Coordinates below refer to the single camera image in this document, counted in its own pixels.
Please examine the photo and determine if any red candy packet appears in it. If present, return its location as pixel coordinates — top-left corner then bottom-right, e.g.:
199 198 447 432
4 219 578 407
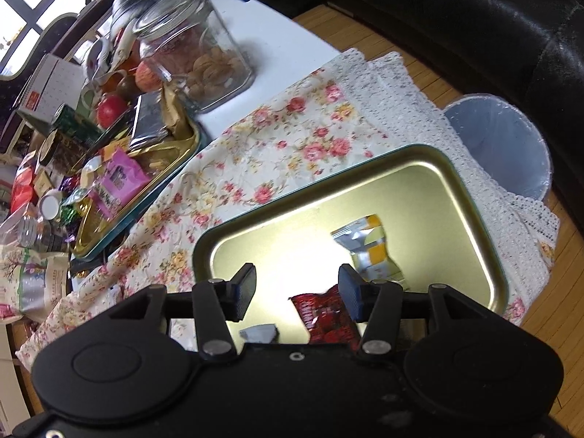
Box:
290 285 361 351

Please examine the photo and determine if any grey white snack packet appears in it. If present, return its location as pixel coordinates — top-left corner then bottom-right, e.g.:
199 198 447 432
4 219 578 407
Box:
239 323 279 344

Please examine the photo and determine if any yellow silver snack packet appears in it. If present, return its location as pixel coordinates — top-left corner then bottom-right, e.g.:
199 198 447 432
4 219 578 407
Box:
331 215 410 291

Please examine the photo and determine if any gold tin with snacks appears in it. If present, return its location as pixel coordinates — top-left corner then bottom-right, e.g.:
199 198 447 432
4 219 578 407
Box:
73 121 206 261

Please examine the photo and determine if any empty gold tin tray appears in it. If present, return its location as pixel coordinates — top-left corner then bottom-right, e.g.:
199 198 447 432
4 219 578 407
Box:
193 145 510 344

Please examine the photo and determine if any pink snack packet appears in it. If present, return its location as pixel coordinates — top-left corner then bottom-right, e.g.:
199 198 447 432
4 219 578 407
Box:
88 148 150 219

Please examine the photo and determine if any beige tree snack bag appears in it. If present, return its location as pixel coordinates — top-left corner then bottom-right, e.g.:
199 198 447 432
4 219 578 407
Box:
0 244 68 324

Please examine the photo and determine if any small glass jar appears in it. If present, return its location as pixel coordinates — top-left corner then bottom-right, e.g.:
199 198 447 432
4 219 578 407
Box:
17 216 67 253

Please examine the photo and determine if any silver foil snack packet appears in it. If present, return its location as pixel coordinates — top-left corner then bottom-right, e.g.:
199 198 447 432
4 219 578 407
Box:
129 92 169 150

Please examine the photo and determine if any floral tablecloth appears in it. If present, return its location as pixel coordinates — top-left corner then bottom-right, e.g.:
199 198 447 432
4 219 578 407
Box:
17 49 559 367

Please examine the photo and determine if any white trash bin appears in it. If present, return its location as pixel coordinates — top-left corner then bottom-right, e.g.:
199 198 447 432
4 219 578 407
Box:
445 94 553 201

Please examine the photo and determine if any dark lidded canister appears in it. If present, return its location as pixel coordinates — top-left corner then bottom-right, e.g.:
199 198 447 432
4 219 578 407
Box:
39 131 86 176

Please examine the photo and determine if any red apple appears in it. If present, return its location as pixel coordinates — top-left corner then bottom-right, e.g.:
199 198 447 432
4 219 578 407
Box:
135 61 162 93
96 93 129 130

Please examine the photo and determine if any green drink can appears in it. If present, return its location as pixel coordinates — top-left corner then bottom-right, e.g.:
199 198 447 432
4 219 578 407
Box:
51 104 102 148

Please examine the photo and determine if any glass jar with nuts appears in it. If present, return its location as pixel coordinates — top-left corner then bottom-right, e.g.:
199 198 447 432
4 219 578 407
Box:
132 0 254 113

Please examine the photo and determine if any desk calendar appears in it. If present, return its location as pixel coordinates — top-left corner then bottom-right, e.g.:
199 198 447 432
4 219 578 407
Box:
17 53 85 124

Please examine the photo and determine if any black leather sofa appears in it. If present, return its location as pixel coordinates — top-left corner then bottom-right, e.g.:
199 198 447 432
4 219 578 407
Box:
261 0 583 202

